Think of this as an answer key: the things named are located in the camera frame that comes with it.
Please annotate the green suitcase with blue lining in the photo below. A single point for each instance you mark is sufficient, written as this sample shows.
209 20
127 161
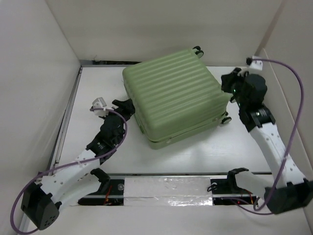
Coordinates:
175 97

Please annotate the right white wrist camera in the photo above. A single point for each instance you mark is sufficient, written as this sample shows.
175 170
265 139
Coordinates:
254 63

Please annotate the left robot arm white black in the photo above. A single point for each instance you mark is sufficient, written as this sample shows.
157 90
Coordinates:
43 201

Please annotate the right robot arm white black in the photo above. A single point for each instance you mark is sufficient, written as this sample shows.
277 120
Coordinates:
291 189

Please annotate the silver tape strip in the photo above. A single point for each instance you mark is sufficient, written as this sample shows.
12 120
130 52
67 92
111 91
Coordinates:
167 191

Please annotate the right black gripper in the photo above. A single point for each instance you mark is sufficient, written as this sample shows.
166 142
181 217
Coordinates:
227 79

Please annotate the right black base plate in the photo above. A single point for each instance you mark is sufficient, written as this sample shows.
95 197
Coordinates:
223 195

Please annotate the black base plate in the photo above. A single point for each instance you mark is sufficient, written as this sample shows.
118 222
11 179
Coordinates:
113 196
223 195

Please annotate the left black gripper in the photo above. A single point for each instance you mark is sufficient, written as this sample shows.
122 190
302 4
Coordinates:
124 107

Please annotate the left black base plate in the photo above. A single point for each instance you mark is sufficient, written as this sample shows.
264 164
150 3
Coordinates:
113 196

